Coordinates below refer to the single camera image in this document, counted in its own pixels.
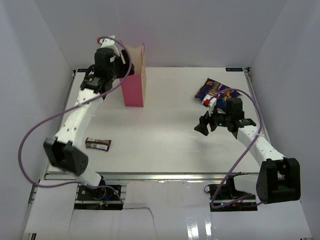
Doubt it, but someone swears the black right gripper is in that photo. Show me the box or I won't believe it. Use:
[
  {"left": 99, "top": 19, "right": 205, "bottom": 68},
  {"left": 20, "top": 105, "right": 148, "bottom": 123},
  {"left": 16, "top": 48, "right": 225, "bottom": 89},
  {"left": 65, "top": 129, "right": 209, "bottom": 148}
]
[{"left": 194, "top": 103, "right": 232, "bottom": 136}]

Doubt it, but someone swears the purple nut snack bag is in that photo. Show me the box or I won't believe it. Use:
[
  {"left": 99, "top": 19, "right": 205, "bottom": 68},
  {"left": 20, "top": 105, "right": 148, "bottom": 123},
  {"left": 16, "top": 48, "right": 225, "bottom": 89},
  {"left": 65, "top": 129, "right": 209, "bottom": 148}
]
[{"left": 194, "top": 78, "right": 241, "bottom": 112}]

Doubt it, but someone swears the dark brown snack bar packet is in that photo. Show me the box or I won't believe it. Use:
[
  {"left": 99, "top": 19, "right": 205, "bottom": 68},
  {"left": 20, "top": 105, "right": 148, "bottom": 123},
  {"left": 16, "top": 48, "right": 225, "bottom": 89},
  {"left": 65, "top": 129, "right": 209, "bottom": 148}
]
[{"left": 85, "top": 137, "right": 112, "bottom": 152}]

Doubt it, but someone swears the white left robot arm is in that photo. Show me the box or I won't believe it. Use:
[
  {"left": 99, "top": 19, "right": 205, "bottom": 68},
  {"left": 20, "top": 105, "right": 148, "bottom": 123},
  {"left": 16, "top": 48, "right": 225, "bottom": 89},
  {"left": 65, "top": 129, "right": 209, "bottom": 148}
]
[{"left": 43, "top": 47, "right": 135, "bottom": 200}]

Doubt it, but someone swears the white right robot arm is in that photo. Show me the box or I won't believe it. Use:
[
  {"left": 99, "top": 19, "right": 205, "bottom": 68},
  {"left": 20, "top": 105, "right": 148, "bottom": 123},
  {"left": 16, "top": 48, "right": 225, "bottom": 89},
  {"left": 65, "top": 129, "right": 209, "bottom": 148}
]
[{"left": 194, "top": 95, "right": 301, "bottom": 205}]

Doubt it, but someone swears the pink paper gift bag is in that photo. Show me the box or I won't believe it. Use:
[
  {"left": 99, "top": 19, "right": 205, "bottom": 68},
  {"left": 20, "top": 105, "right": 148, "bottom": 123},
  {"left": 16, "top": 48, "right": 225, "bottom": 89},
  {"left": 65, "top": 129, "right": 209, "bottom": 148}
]
[{"left": 121, "top": 42, "right": 147, "bottom": 107}]

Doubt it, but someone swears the black corner label left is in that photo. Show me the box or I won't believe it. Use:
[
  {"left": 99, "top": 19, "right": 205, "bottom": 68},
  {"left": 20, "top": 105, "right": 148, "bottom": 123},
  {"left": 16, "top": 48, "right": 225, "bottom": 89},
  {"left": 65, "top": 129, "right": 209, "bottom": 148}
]
[{"left": 76, "top": 68, "right": 88, "bottom": 73}]

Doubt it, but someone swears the black corner label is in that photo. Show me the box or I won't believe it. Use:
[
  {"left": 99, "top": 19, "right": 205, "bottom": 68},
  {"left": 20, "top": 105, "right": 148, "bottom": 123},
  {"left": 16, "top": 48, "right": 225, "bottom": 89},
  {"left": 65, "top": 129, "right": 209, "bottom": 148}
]
[
  {"left": 76, "top": 68, "right": 88, "bottom": 73},
  {"left": 225, "top": 67, "right": 243, "bottom": 72}
]

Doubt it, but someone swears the black corner label right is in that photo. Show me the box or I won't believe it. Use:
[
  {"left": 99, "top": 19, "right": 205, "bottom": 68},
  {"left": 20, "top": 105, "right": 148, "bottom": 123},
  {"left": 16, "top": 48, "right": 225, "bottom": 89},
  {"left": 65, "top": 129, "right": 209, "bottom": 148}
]
[{"left": 225, "top": 67, "right": 243, "bottom": 72}]

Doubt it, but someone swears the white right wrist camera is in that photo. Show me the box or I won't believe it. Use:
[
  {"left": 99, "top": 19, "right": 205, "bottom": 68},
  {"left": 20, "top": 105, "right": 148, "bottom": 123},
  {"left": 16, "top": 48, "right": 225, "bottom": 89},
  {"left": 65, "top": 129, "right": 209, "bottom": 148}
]
[{"left": 202, "top": 96, "right": 217, "bottom": 116}]

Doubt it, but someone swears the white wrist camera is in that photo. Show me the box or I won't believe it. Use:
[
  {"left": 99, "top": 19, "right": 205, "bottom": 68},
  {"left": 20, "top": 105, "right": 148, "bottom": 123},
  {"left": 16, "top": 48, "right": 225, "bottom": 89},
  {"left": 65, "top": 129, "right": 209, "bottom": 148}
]
[
  {"left": 97, "top": 35, "right": 120, "bottom": 57},
  {"left": 202, "top": 96, "right": 217, "bottom": 116}
]

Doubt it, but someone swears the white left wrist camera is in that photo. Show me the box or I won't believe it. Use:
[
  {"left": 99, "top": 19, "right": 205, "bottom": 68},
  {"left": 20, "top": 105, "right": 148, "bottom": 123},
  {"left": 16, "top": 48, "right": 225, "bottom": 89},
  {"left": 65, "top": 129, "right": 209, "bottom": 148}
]
[{"left": 97, "top": 35, "right": 120, "bottom": 57}]

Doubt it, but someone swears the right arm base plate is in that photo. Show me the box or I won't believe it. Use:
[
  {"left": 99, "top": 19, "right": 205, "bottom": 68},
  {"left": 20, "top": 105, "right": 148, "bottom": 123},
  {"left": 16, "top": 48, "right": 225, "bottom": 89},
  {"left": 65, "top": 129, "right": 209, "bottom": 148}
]
[{"left": 203, "top": 184, "right": 258, "bottom": 213}]

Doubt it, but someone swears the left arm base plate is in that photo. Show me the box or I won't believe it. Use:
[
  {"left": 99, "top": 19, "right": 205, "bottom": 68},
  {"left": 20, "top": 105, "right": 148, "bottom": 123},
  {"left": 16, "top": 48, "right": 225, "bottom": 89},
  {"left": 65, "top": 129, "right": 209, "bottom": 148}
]
[{"left": 74, "top": 185, "right": 123, "bottom": 211}]

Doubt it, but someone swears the aluminium table edge rail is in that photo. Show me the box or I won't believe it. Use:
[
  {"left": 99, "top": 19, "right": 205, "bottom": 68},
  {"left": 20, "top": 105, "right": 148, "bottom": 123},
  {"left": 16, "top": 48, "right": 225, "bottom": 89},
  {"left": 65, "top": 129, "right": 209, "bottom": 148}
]
[{"left": 37, "top": 172, "right": 285, "bottom": 182}]

